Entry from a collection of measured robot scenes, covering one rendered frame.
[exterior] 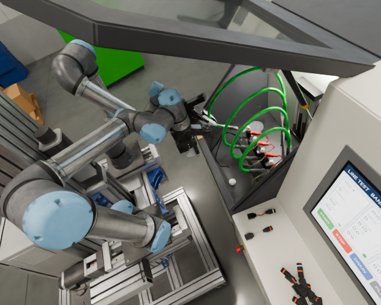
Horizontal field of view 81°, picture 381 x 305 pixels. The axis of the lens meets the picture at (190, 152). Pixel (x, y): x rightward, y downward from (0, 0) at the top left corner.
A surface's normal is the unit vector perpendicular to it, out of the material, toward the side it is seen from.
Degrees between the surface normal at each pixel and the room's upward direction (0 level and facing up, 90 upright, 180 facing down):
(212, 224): 0
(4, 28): 90
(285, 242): 0
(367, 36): 0
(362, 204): 76
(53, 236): 83
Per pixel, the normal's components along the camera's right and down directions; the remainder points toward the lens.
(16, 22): 0.37, 0.66
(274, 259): -0.27, -0.60
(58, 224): 0.79, 0.18
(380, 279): -0.96, 0.23
